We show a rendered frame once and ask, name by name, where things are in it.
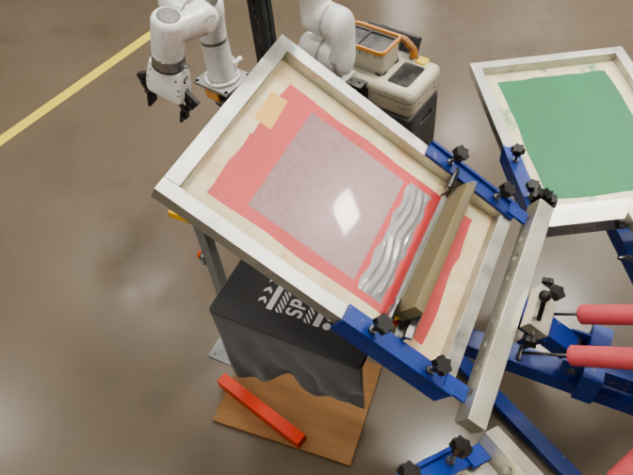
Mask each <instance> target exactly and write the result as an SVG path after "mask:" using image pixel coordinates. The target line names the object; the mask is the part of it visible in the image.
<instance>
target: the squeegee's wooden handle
mask: <svg viewBox="0 0 633 475"><path fill-rule="evenodd" d="M474 191H475V188H474V187H473V186H472V185H471V184H470V183H465V184H463V185H461V186H459V187H457V188H455V189H453V190H452V191H450V192H449V193H448V194H447V196H446V197H447V199H446V203H445V205H444V207H443V210H442V212H441V214H440V216H439V219H438V221H437V222H436V224H435V226H434V229H433V231H432V233H431V235H430V239H429V241H428V243H427V246H426V248H425V250H424V252H423V254H422V256H421V258H420V260H419V262H418V265H417V267H416V269H415V271H414V275H413V277H412V279H411V282H410V284H409V285H408V287H407V290H406V292H405V294H404V296H403V298H402V301H401V305H400V307H399V309H398V312H397V314H396V316H397V317H398V318H400V319H401V320H402V321H404V320H407V319H413V318H416V317H419V316H422V315H423V314H424V311H425V309H426V306H427V304H428V302H429V299H430V295H431V293H432V292H433V289H434V287H435V284H436V282H437V280H438V277H439V275H440V272H441V270H442V268H443V266H444V264H445V261H446V258H447V255H448V253H449V250H450V248H451V246H452V243H453V241H454V238H455V237H456V235H457V232H458V230H459V227H460V225H461V223H462V220H463V216H464V214H465V212H466V209H467V207H468V205H469V203H470V201H471V198H472V196H473V193H474Z"/></svg>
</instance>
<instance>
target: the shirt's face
mask: <svg viewBox="0 0 633 475"><path fill-rule="evenodd" d="M268 281H269V278H267V277H266V275H264V274H263V273H261V272H260V271H258V270H256V269H255V268H254V267H252V266H251V265H249V264H248V263H246V262H245V261H244V260H241V261H240V263H239V265H238V266H237V268H236V269H235V271H234V273H233V274H232V276H231V277H230V279H229V280H228V282H227V283H226V285H225V286H224V288H223V289H222V291H221V292H220V294H219V295H218V297H217V298H216V300H215V301H214V303H213V304H212V306H211V309H212V311H214V312H217V313H220V314H222V315H224V316H227V317H229V318H232V319H236V320H239V321H241V322H244V323H246V324H249V325H251V326H253V327H256V328H259V329H261V330H264V331H266V332H269V333H272V334H274V335H276V336H280V337H283V338H285V339H288V340H291V341H293V342H296V343H298V344H301V345H303V346H305V347H308V348H310V349H313V350H316V351H318V352H323V353H325V354H328V355H329V356H332V357H335V358H337V359H340V360H343V361H345V362H348V363H350V364H352V365H355V366H357V367H360V368H362V367H363V365H364V363H365V360H366V358H367V354H365V353H364V352H362V351H361V350H359V349H358V348H356V347H355V346H353V345H352V344H350V343H349V342H348V341H346V339H344V338H343V337H341V336H339V335H338V334H337V333H335V332H334V331H332V330H331V331H330V332H329V331H326V330H324V329H321V328H318V327H316V326H314V325H311V324H308V323H306V322H303V321H300V320H297V319H293V318H290V317H288V316H286V315H283V314H281V313H278V312H275V311H272V310H270V309H267V308H265V307H263V306H260V305H257V304H255V303H256V301H257V300H258V298H259V296H260V295H261V293H262V291H263V290H264V288H265V286H266V285H267V283H268Z"/></svg>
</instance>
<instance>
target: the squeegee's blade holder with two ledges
mask: <svg viewBox="0 0 633 475"><path fill-rule="evenodd" d="M446 199H447V197H446V196H442V197H441V199H440V201H439V203H438V205H437V207H436V209H435V211H434V213H433V215H432V218H431V220H430V223H429V225H428V228H427V230H426V232H425V234H424V236H423V238H422V240H421V242H420V244H419V246H418V249H417V251H416V253H415V255H414V259H413V261H412V263H411V265H410V267H409V268H408V271H407V273H406V275H405V277H404V279H403V282H402V284H401V286H400V288H399V290H398V294H397V296H396V298H395V301H396V299H397V297H400V299H401V300H402V298H403V296H404V294H405V292H406V290H407V287H408V285H409V284H410V282H411V279H412V277H413V275H414V271H415V269H416V267H417V265H418V262H419V260H420V258H421V256H422V254H423V252H424V250H425V248H426V246H427V243H428V241H429V239H430V235H431V233H432V231H433V229H434V226H435V224H436V222H437V221H438V219H439V216H440V214H441V212H442V210H443V207H444V205H445V203H446Z"/></svg>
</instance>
